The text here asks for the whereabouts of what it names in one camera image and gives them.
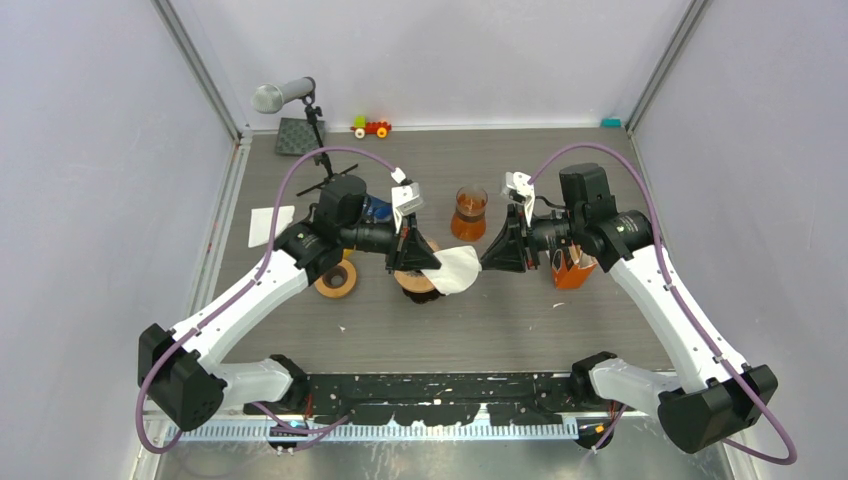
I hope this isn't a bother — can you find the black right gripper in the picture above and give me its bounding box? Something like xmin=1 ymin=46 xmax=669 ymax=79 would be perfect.
xmin=480 ymin=201 xmax=584 ymax=272

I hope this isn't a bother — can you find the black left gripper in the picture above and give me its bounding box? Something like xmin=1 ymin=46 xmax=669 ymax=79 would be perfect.
xmin=340 ymin=207 xmax=441 ymax=275

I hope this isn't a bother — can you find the large wooden ring holder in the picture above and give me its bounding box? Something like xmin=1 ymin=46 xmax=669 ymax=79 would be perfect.
xmin=393 ymin=270 xmax=436 ymax=294

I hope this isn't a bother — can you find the dark brown dripper cup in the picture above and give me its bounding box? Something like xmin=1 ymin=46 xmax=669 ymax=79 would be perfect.
xmin=402 ymin=287 xmax=444 ymax=305

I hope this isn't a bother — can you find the white paper coffee filter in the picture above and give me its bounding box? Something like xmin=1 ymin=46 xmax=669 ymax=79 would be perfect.
xmin=421 ymin=245 xmax=482 ymax=295

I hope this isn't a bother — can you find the orange coffee filter box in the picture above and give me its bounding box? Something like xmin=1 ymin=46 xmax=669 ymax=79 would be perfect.
xmin=550 ymin=244 xmax=598 ymax=290

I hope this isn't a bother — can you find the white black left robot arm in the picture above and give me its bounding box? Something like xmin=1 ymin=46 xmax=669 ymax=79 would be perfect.
xmin=138 ymin=175 xmax=442 ymax=432

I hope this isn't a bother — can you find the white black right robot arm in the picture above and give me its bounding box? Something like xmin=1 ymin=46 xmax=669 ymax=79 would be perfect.
xmin=481 ymin=163 xmax=778 ymax=454

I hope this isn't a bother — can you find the blue glass dripper cone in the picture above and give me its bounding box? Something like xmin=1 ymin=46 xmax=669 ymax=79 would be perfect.
xmin=363 ymin=195 xmax=393 ymax=223

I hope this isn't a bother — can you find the amber glass carafe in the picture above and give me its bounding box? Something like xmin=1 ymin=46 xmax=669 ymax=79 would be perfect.
xmin=450 ymin=185 xmax=488 ymax=242

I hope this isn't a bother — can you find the toy brick car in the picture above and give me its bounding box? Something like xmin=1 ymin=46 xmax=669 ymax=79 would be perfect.
xmin=350 ymin=115 xmax=392 ymax=139

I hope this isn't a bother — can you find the white paper sheet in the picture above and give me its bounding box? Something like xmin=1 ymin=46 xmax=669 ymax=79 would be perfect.
xmin=247 ymin=205 xmax=295 ymax=248

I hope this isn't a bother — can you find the teal block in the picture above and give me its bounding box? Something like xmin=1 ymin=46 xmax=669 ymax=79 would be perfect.
xmin=600 ymin=118 xmax=623 ymax=128

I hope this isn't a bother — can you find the grey microphone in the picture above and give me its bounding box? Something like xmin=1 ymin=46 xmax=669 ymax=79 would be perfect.
xmin=251 ymin=77 xmax=316 ymax=115

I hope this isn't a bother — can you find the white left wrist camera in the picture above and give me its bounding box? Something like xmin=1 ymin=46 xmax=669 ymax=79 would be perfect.
xmin=390 ymin=167 xmax=424 ymax=234

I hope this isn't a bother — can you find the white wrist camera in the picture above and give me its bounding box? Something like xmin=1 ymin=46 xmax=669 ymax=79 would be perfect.
xmin=390 ymin=167 xmax=424 ymax=234
xmin=501 ymin=172 xmax=536 ymax=227

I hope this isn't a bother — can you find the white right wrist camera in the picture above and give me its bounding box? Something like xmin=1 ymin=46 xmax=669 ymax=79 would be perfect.
xmin=501 ymin=172 xmax=536 ymax=227

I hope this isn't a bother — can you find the small wooden ring holder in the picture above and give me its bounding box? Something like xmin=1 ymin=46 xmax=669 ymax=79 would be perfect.
xmin=314 ymin=259 xmax=358 ymax=299

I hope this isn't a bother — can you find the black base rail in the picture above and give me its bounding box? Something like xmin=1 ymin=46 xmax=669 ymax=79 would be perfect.
xmin=241 ymin=370 xmax=637 ymax=429

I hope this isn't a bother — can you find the grey studded base plate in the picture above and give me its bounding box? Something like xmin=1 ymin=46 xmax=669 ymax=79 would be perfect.
xmin=274 ymin=118 xmax=320 ymax=157

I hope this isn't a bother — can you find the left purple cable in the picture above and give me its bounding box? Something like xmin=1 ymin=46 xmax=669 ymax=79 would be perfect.
xmin=135 ymin=146 xmax=405 ymax=456

